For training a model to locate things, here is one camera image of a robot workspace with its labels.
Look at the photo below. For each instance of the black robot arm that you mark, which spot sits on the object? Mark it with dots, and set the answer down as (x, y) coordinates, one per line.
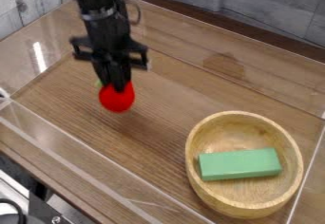
(103, 9)

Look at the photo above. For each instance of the green rectangular block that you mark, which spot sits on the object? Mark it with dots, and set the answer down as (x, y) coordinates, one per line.
(240, 164)

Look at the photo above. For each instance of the round wooden bowl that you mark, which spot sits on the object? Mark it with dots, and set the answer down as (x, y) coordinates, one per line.
(253, 197)

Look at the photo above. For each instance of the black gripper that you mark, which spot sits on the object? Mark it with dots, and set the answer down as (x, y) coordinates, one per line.
(109, 37)

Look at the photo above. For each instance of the clear acrylic tray walls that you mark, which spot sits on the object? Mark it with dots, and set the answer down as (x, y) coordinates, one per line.
(117, 165)

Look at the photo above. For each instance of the red plush strawberry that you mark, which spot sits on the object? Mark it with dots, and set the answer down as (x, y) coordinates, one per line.
(115, 101)

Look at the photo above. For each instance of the black metal bracket with cable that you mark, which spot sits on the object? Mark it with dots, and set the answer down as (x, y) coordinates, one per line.
(19, 210)

